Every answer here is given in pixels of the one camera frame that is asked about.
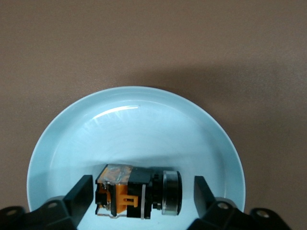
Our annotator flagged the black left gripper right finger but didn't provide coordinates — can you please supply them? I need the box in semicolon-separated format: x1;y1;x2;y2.
188;175;292;230

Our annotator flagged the orange push-button switch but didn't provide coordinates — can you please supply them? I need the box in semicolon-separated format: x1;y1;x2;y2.
94;164;183;220

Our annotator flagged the light blue round plate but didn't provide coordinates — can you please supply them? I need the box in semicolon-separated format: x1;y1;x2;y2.
25;86;246;230

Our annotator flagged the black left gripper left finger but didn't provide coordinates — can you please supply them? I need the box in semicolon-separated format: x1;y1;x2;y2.
0;174;94;230

